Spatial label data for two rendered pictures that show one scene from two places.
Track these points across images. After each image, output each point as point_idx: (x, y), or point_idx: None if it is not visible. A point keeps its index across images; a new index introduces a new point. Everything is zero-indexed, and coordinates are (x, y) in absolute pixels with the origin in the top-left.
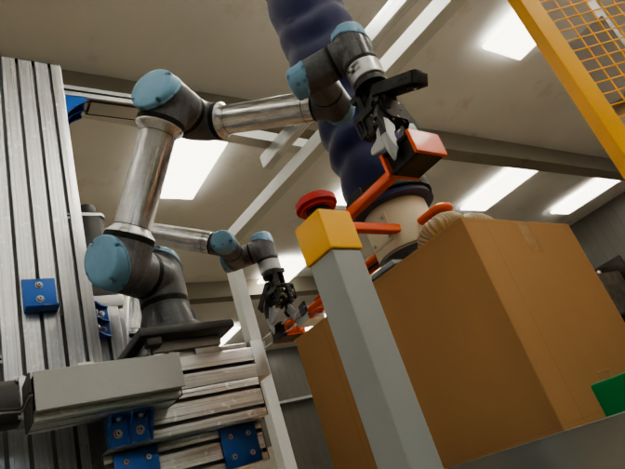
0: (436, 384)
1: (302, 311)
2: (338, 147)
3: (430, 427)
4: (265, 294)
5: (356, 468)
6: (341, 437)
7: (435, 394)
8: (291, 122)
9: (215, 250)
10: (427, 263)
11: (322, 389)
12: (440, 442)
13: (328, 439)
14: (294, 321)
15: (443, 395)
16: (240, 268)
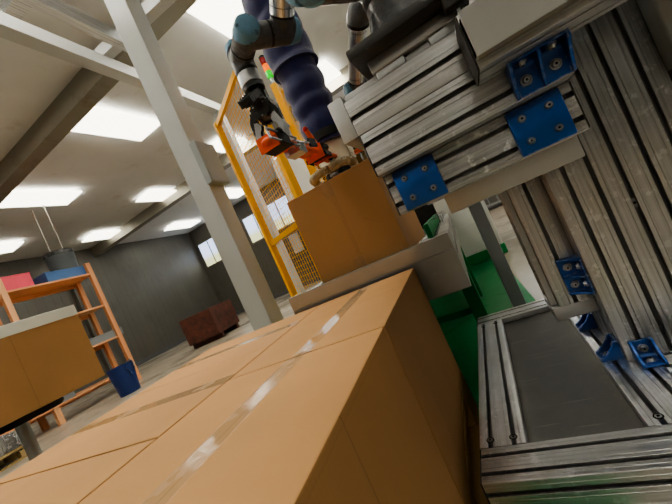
0: (409, 212)
1: (314, 143)
2: (331, 96)
3: (413, 225)
4: (259, 95)
5: (408, 236)
6: (400, 220)
7: (410, 215)
8: (360, 73)
9: (297, 29)
10: None
11: (387, 193)
12: (416, 231)
13: (397, 219)
14: (296, 143)
15: (411, 216)
16: (249, 48)
